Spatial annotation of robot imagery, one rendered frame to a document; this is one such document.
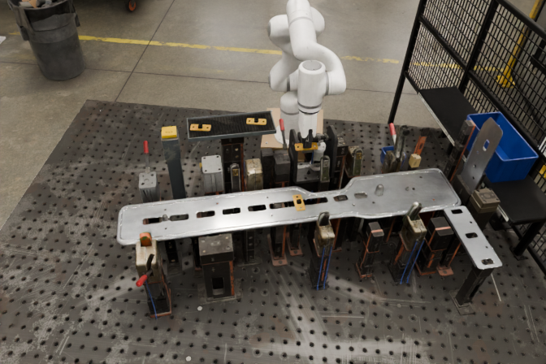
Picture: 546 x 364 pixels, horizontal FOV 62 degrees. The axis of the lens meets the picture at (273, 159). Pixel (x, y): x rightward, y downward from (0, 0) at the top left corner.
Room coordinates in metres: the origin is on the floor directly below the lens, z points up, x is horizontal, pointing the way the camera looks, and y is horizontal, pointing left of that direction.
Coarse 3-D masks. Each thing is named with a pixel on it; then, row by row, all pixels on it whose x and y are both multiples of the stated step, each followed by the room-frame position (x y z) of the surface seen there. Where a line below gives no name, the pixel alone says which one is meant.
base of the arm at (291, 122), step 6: (282, 114) 1.83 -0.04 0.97; (288, 120) 1.80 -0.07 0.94; (294, 120) 1.80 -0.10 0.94; (288, 126) 1.81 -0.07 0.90; (294, 126) 1.81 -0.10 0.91; (276, 132) 1.87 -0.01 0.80; (288, 132) 1.81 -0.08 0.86; (276, 138) 1.82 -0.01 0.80; (282, 138) 1.82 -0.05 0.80; (288, 138) 1.81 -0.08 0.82; (282, 144) 1.79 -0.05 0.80
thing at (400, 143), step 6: (402, 126) 1.46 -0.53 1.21; (408, 126) 1.46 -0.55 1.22; (402, 132) 1.43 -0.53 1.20; (408, 132) 1.43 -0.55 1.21; (396, 138) 1.45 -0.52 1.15; (402, 138) 1.46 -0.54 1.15; (396, 144) 1.44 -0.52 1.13; (402, 144) 1.45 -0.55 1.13; (396, 150) 1.43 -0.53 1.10; (402, 150) 1.44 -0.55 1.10; (402, 156) 1.44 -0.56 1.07
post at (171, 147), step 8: (176, 136) 1.42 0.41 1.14; (168, 144) 1.40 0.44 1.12; (176, 144) 1.40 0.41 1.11; (168, 152) 1.39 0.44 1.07; (176, 152) 1.40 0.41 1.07; (168, 160) 1.40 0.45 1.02; (176, 160) 1.41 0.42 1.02; (168, 168) 1.40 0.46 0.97; (176, 168) 1.41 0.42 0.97; (176, 176) 1.40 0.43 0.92; (176, 184) 1.40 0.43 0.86; (176, 192) 1.40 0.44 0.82; (184, 192) 1.41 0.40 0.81
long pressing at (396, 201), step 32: (256, 192) 1.25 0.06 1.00; (288, 192) 1.26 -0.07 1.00; (320, 192) 1.27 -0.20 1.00; (352, 192) 1.28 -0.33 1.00; (384, 192) 1.28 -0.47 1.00; (416, 192) 1.29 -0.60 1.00; (448, 192) 1.30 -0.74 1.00; (128, 224) 1.06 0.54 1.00; (160, 224) 1.07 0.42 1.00; (192, 224) 1.07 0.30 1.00; (224, 224) 1.08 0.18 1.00; (256, 224) 1.09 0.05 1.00; (288, 224) 1.10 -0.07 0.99
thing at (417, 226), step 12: (408, 216) 1.12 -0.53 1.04; (408, 228) 1.09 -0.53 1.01; (420, 228) 1.06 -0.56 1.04; (408, 240) 1.07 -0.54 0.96; (420, 240) 1.05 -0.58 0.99; (396, 252) 1.11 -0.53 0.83; (408, 252) 1.06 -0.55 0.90; (396, 264) 1.08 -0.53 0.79; (408, 264) 1.06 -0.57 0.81; (396, 276) 1.05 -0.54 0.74; (408, 276) 1.05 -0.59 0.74
